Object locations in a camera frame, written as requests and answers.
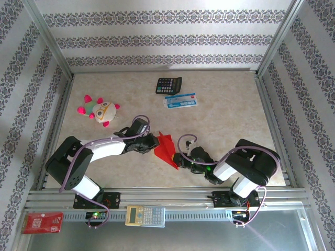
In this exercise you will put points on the long aluminium mounting rail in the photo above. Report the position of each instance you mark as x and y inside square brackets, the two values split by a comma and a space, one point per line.
[167, 194]

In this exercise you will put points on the red square paper sheet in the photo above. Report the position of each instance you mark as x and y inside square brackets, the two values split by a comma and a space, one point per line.
[165, 151]

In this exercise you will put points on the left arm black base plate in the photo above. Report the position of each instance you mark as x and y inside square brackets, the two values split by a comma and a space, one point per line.
[115, 200]

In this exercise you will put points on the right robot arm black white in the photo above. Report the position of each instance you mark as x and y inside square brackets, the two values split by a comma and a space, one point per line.
[251, 162]

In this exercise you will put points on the aluminium frame post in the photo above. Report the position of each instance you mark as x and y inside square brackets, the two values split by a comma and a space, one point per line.
[49, 39]
[280, 39]

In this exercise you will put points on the aluminium side rail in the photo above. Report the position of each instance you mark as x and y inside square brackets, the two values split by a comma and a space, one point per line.
[274, 130]
[58, 130]

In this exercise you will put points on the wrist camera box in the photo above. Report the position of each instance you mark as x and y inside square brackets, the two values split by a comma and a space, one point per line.
[190, 145]
[140, 126]

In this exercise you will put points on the aluminium back rail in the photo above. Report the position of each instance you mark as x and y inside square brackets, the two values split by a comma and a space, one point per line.
[162, 70]

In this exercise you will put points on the blue white flat packet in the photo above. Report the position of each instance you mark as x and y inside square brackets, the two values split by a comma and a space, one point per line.
[180, 101]

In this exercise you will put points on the round plush toy pink limbs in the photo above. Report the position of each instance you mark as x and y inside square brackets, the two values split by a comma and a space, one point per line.
[103, 111]

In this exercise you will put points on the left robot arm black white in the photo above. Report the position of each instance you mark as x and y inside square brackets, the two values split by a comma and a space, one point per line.
[104, 150]

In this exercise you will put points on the grey beige scientific calculator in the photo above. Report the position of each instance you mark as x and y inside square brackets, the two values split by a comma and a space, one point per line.
[145, 215]

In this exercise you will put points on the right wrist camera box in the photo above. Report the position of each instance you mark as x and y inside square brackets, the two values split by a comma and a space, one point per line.
[190, 145]

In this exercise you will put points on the black desk calculator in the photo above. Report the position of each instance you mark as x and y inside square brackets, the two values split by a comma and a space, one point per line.
[167, 85]

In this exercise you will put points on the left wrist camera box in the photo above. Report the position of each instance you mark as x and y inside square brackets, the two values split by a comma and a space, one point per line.
[140, 126]

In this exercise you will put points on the red printed packet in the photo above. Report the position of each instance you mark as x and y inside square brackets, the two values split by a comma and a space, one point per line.
[42, 222]

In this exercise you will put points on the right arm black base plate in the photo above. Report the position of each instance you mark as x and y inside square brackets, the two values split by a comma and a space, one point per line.
[221, 200]

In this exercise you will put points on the grey metal tray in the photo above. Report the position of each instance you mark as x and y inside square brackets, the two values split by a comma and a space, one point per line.
[183, 238]

